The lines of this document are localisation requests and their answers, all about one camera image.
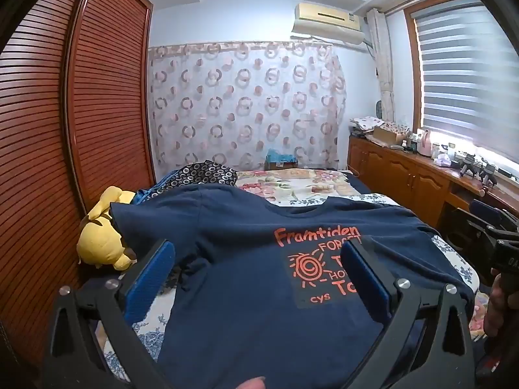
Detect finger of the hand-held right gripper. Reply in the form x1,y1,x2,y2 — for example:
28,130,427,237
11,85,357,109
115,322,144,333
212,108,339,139
450,199,519,248

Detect pink floral blanket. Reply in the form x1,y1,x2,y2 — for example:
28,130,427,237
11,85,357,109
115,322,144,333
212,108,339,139
235,169,368,207

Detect yellow plush toy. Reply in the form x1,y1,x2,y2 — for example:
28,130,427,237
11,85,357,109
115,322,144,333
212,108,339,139
77,186,136,271

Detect brown box with blue item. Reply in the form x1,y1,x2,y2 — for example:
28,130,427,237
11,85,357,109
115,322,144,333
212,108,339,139
265,148,298,171

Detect beige tied side curtain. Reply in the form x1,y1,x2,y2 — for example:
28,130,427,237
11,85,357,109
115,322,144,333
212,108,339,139
367,8,396,120

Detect open cardboard box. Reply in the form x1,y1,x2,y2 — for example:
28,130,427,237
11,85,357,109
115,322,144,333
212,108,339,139
372,125,408,147

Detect long wooden cabinet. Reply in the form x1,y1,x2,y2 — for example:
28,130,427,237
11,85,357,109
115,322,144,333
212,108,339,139
348,134,519,228

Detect navy printed t-shirt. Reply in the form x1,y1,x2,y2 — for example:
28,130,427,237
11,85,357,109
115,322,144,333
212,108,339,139
109,184,475,389

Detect sheer ring-patterned curtain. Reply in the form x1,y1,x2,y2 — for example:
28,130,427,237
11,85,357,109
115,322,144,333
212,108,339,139
147,41,347,177

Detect white air conditioner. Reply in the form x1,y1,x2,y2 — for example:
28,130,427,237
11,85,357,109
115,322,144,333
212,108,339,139
291,3,366,45

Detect brown slatted wardrobe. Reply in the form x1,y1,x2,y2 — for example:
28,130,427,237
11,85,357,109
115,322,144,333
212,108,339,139
0,0,157,389

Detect person's right hand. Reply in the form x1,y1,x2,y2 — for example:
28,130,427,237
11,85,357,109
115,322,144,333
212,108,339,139
482,267,519,339

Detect navy bed sheet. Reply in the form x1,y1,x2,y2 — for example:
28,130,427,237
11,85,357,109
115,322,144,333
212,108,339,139
349,172,371,195

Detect beaded dark cushion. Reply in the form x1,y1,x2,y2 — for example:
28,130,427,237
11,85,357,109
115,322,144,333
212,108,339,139
156,161,238,195

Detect striped window blind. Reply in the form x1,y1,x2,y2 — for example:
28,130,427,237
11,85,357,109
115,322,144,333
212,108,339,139
414,0,519,179

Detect blue floral white blanket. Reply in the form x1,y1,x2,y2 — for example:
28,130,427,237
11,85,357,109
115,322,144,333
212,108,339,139
95,192,481,383

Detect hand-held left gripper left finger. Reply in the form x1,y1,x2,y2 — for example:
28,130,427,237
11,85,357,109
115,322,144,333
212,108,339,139
41,239,177,389

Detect folded floral cloth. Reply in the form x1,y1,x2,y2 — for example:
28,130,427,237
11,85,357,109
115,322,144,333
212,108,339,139
351,116,386,132

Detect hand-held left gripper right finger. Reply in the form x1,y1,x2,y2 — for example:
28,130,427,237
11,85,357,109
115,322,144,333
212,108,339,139
341,237,477,389

